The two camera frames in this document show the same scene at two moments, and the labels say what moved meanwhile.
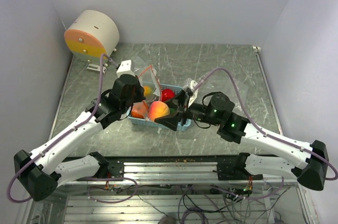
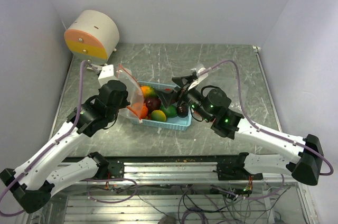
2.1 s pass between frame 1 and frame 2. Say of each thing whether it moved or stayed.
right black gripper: moved
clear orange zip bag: moved
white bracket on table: stayed
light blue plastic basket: stayed
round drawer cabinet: stayed
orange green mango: stayed
